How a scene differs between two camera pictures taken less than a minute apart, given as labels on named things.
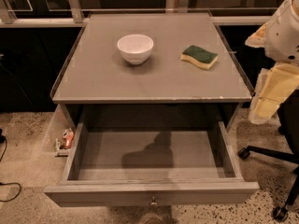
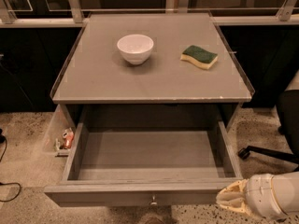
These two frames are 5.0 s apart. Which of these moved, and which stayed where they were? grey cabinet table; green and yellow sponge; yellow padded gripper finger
Moved: yellow padded gripper finger
Stayed: green and yellow sponge; grey cabinet table
